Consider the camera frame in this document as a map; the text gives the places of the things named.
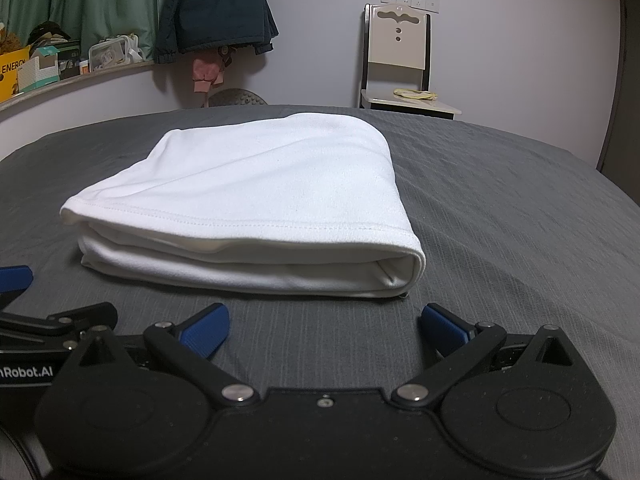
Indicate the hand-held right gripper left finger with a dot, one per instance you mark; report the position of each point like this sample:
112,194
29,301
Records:
207,330

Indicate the grey bed sheet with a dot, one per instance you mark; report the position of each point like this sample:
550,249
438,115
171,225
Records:
500,240

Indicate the white shirt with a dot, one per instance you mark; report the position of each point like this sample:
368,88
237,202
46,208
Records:
260,185

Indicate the pink cloth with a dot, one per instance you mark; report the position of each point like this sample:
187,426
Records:
205,72

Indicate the grey round woven cushion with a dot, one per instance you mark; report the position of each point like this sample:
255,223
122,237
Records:
237,97

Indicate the dark green jacket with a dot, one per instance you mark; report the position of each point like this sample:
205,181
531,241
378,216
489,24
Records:
215,5

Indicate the cream and black chair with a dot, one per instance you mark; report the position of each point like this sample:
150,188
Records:
397,42

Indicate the white crumpled plastic bag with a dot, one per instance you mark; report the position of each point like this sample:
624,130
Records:
136,49

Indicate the yellow white plush bundle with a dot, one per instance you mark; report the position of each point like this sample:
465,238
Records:
7,37

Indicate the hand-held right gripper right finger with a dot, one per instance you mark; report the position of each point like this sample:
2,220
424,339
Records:
445,327

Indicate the clear plastic container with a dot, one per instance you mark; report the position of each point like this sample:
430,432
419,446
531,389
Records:
107,55

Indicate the grey window ledge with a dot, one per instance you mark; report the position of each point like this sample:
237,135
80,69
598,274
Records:
90,76

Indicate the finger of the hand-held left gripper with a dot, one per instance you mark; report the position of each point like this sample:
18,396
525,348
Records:
30,332
15,277

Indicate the black printed box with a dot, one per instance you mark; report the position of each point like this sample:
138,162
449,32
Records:
69,57

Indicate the yellow cardboard box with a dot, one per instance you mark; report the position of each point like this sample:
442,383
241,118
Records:
12,67

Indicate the teal and white box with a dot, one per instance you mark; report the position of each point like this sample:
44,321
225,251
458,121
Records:
37,72

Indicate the dark cap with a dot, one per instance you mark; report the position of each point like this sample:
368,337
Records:
47,32

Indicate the pale yellow cloth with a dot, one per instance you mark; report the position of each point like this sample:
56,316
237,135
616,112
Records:
414,93

